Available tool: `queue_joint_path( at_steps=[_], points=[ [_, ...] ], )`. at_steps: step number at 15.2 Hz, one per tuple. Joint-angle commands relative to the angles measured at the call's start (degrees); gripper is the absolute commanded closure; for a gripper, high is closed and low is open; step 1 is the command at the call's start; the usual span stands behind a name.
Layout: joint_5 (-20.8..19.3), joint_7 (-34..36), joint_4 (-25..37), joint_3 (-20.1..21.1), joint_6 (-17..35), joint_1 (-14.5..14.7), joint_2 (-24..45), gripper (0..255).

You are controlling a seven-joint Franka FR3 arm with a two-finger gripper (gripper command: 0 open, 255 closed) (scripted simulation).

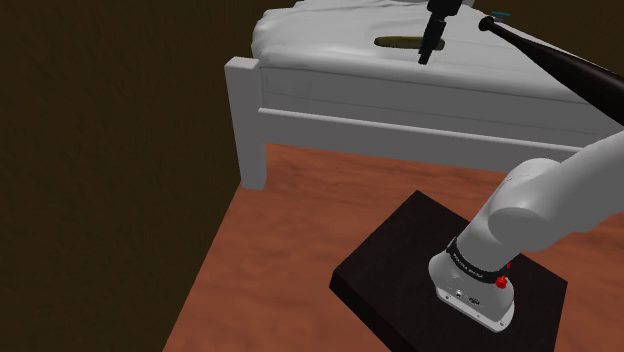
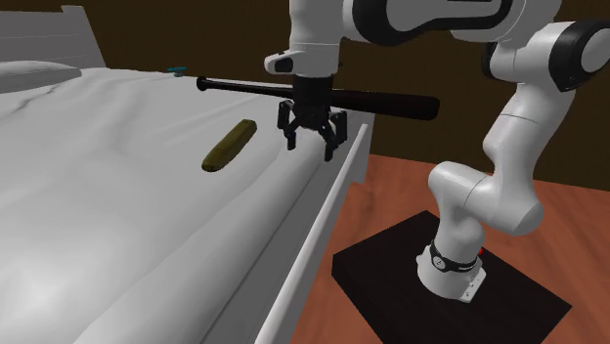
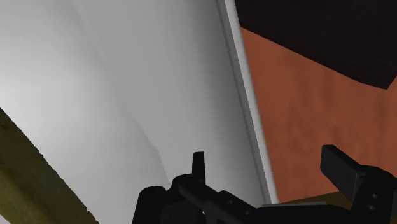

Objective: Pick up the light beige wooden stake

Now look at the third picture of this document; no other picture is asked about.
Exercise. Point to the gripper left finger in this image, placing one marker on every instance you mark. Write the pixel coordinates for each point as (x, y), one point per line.
(189, 192)

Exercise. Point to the olive wooden table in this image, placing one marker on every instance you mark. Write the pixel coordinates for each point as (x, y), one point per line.
(28, 183)

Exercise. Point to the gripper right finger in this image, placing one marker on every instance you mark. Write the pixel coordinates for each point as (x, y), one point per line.
(372, 186)

